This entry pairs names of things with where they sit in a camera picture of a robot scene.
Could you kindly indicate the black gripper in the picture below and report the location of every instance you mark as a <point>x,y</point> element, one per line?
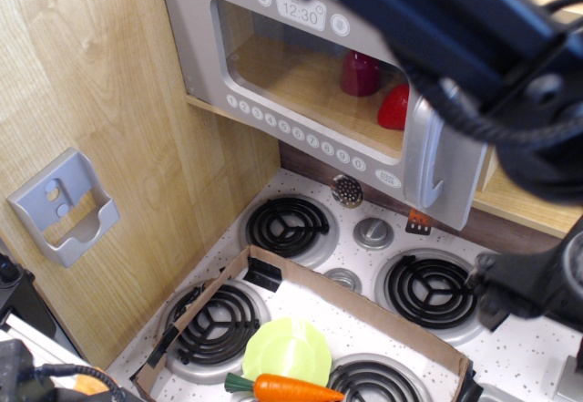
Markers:
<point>530,286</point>

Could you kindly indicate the silver microwave door handle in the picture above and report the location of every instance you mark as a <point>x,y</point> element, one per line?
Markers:
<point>423,130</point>

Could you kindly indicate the grey toy microwave door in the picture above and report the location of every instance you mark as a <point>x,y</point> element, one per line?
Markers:
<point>276,65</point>

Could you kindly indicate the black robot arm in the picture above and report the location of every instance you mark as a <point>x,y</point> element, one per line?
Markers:
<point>504,72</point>

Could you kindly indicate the back right black burner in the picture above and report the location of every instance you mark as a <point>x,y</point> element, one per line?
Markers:
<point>429,292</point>

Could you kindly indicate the black burner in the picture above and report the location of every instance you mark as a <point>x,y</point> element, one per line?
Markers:
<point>429,292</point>
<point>219,332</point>
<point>287,226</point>
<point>368,380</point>

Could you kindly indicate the grey sink basin corner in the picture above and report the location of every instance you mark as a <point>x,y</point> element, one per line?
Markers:
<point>569,387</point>

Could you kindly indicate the orange toy spatula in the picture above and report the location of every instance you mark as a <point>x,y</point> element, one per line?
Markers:
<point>418,223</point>

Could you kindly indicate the large grey stove knob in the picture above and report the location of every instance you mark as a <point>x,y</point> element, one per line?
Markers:
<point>373,234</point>

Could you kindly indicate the front right black burner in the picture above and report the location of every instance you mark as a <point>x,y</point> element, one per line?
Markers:
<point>368,380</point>

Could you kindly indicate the small grey stove knob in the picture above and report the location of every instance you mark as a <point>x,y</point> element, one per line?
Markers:
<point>345,278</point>

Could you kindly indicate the silver toy strainer spoon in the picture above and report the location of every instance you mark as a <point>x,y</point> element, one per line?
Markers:
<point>347,191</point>

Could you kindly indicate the light green toy plate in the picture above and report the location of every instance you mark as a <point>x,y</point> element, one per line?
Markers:
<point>288,347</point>

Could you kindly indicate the back left black burner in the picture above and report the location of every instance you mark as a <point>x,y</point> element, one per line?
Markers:
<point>287,226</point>

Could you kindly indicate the red toy pepper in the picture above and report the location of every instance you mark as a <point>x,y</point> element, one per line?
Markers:
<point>393,111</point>

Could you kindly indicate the orange toy carrot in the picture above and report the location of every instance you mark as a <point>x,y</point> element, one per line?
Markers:
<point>268,387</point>

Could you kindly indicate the dark red toy fruit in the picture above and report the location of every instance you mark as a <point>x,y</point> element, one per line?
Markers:
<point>361,74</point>

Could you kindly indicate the front left black burner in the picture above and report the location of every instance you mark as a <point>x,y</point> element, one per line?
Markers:
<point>219,332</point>

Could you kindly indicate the black device at left edge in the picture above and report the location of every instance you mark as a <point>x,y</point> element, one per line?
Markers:
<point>20,298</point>

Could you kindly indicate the grey wall phone holder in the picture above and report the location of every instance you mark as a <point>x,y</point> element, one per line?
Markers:
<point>47,198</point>

